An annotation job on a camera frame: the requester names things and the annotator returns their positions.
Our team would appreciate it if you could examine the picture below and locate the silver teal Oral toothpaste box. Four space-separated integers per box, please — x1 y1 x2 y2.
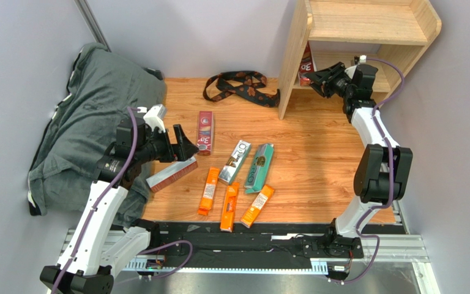
218 140 252 185

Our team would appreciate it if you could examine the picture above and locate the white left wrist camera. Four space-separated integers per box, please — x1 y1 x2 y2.
135 104 167 133

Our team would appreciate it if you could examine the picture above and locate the dark green pillow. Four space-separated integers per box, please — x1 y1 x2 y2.
28 43 166 216

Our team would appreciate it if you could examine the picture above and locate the black orange patterned strap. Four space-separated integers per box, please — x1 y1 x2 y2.
202 70 281 108

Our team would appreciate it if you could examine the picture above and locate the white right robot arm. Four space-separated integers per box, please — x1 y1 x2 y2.
305 62 413 257

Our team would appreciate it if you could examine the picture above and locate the silver red toothpaste box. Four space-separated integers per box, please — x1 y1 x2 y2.
146 157 198 193

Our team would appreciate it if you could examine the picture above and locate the orange toothpaste box right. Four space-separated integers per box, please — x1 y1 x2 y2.
241 184 275 228

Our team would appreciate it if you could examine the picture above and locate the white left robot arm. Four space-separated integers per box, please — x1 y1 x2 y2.
40 118 198 293

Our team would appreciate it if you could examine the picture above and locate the red 3D toothpaste box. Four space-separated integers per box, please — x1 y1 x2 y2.
297 42 316 86
196 111 214 156

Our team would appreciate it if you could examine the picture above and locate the wooden two-tier shelf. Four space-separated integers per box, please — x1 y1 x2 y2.
278 1 442 119

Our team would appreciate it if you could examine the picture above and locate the orange toothpaste box middle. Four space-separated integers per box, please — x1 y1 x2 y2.
220 182 240 233

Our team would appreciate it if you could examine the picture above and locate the orange toothpaste box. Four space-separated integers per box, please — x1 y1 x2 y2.
198 167 220 216
241 184 275 228
220 182 240 233

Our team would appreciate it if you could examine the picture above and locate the orange toothpaste box left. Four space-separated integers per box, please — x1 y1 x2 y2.
198 167 220 216

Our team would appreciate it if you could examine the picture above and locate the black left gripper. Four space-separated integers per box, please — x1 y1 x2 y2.
135 124 198 165

